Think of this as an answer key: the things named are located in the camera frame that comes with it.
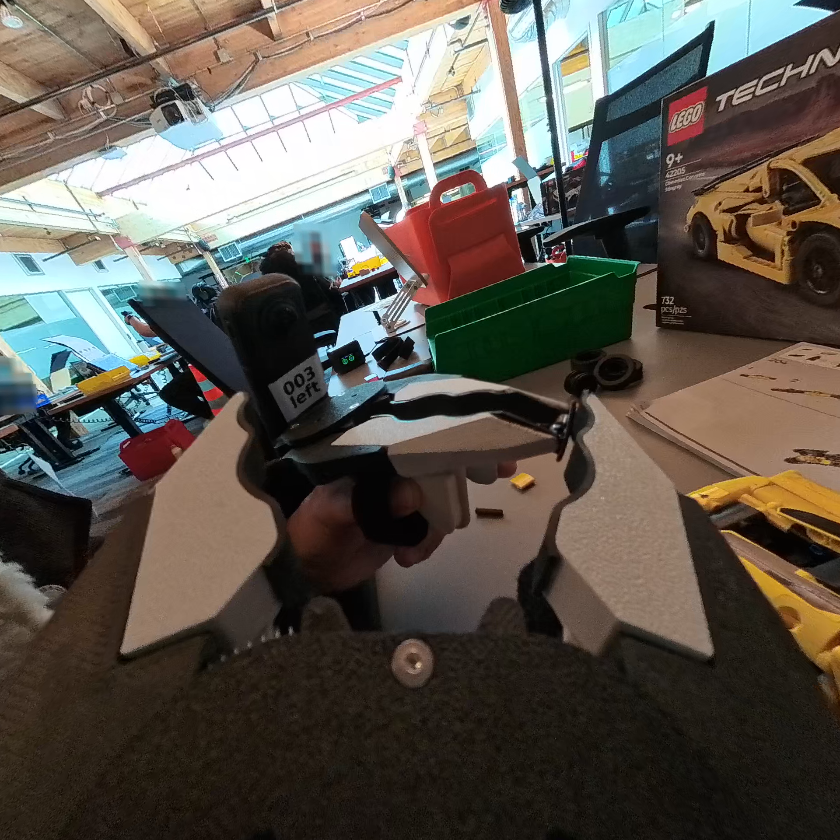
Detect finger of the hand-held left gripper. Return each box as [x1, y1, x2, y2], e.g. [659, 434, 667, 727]
[331, 410, 568, 464]
[387, 374, 572, 424]

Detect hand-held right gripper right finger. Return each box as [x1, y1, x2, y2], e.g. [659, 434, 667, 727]
[517, 392, 716, 660]

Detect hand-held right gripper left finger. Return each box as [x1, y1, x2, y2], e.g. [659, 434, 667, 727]
[119, 392, 308, 660]

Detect person's left hand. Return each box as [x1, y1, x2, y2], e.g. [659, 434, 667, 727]
[285, 461, 519, 595]

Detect black plastic parts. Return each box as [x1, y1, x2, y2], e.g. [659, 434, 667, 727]
[371, 335, 417, 372]

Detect black device with green lights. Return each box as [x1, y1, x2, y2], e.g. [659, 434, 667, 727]
[325, 339, 365, 375]

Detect green plastic bin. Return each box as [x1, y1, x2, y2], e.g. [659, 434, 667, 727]
[425, 255, 641, 383]

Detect red plastic bin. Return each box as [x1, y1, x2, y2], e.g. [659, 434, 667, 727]
[118, 419, 196, 483]

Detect red plastic caddy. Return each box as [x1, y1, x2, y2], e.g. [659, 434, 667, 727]
[382, 169, 527, 307]

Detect yellow toy car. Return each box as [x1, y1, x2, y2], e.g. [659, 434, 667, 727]
[688, 469, 840, 698]

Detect yellow plastic bin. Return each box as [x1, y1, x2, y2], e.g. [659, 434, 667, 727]
[76, 365, 133, 396]

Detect instruction booklet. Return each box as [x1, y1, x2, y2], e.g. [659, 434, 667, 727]
[625, 340, 840, 488]

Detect person's fleece jacket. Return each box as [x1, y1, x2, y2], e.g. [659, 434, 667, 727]
[0, 556, 55, 665]

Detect black pole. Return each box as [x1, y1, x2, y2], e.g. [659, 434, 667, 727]
[530, 0, 571, 258]

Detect black office chair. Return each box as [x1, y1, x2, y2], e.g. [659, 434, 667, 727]
[543, 21, 718, 265]

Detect toy car set box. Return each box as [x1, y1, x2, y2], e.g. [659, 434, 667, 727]
[655, 29, 840, 347]

